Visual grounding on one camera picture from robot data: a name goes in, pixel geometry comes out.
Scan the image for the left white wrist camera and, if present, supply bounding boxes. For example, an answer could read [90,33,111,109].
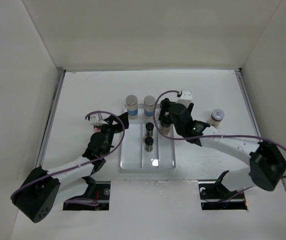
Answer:
[85,113,107,127]

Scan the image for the purple cable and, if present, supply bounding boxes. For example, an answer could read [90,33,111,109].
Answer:
[10,110,126,201]
[153,89,286,178]

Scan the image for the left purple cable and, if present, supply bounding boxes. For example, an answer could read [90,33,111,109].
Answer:
[10,110,126,201]

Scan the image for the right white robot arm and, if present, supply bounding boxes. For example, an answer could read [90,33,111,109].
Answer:
[158,98,286,198]

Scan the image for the silver-lid blue-label shaker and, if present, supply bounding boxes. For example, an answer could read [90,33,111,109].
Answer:
[125,95,138,120]
[144,95,156,118]

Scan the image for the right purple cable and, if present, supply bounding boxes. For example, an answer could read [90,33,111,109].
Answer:
[153,89,286,178]

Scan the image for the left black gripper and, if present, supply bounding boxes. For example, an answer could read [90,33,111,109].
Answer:
[96,112,128,156]

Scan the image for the red-label white-lid jar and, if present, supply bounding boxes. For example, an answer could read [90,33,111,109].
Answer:
[207,108,225,128]

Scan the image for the black-lid tan spice jar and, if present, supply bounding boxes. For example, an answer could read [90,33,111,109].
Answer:
[159,118,172,136]

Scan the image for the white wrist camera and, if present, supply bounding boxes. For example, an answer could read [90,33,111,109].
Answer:
[85,113,107,127]
[176,89,192,107]

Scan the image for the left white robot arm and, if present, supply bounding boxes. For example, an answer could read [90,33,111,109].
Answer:
[10,111,129,223]

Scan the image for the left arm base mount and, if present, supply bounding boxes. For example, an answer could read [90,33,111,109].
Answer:
[63,176,111,211]

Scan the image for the small black-lid spice bottle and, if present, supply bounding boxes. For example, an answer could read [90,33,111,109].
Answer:
[145,122,154,137]

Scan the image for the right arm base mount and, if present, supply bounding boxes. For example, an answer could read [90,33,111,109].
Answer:
[198,170,247,211]

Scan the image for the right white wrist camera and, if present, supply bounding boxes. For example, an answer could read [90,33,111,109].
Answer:
[176,89,192,107]

